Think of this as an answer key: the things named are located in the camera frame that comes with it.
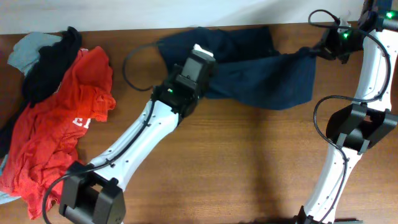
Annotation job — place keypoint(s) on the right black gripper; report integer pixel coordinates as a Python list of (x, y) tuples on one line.
[(327, 50)]

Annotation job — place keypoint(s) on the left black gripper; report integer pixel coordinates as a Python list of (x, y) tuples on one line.
[(176, 68)]

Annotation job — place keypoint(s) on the navy blue shorts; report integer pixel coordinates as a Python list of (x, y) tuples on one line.
[(250, 70)]

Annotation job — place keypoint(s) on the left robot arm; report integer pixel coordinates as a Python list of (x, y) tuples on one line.
[(95, 193)]

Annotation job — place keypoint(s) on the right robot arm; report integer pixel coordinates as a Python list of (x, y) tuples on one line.
[(353, 130)]

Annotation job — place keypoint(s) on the black garment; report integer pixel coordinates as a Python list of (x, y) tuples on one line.
[(46, 75)]

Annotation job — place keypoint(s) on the red t-shirt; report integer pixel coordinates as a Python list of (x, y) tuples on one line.
[(45, 136)]

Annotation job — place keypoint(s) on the light grey garment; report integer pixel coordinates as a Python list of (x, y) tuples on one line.
[(24, 56)]

